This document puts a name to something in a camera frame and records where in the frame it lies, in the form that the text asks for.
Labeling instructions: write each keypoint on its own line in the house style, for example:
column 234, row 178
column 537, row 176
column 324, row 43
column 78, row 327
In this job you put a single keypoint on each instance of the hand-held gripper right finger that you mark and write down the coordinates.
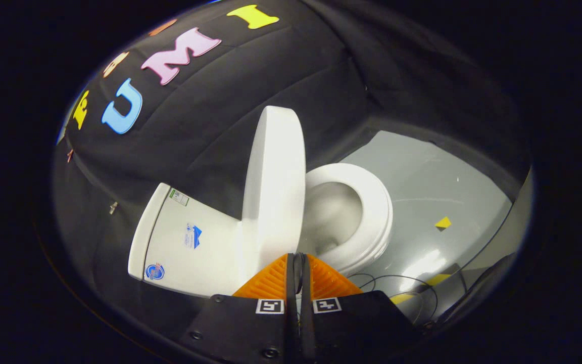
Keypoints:
column 351, row 328

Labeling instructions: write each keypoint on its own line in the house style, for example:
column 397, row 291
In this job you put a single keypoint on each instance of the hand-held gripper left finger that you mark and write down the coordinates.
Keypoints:
column 250, row 328

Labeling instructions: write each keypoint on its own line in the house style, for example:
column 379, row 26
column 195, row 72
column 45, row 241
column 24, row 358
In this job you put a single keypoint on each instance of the white toilet lid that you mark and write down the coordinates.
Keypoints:
column 273, row 192

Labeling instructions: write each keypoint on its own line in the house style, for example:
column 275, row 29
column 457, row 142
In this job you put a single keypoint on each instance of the white toilet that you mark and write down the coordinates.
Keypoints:
column 195, row 263

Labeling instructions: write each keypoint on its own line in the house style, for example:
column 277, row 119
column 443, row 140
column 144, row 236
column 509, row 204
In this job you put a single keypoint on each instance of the white toilet seat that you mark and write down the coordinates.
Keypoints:
column 374, row 202

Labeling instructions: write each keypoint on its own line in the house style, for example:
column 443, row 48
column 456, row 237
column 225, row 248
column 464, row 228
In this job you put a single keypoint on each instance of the yellow tape strip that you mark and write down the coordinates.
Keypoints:
column 437, row 279

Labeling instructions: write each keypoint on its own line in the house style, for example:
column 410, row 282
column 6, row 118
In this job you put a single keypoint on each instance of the small yellow tape square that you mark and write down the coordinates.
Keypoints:
column 443, row 222

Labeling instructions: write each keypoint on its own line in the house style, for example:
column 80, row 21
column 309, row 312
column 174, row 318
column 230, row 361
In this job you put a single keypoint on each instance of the silver cloth clip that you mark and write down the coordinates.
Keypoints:
column 113, row 207

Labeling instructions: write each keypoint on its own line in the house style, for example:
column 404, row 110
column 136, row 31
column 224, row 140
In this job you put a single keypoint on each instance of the red cloth clip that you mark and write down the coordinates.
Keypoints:
column 69, row 155

